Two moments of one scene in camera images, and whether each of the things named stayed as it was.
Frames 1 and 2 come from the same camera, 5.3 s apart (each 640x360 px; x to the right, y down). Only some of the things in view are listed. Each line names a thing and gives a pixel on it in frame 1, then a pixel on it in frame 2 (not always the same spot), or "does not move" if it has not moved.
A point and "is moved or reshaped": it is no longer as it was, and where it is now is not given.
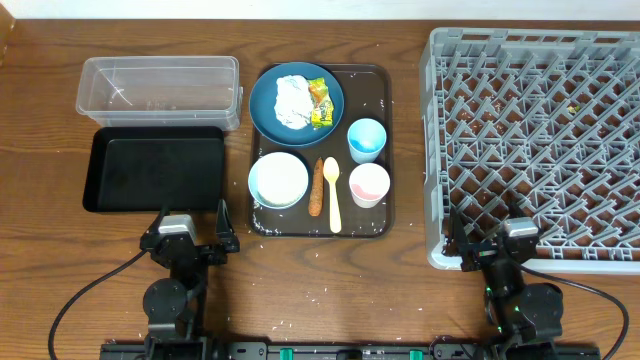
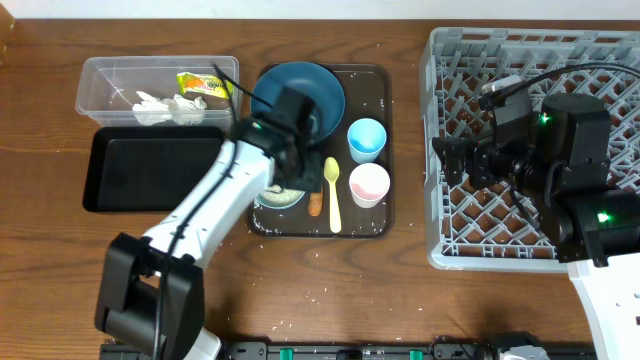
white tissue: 294,102 is moved or reshaped
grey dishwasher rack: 545,119 does not move
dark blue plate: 294,103 does not move
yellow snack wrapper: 322,108 to 202,83
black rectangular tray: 143,168 does not move
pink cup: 368,184 does not move
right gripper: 479,254 to 479,151
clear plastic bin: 167,92 does not move
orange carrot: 315,207 does not move
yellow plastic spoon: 331,170 does not move
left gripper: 228,241 to 315,182
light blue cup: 366,138 does not move
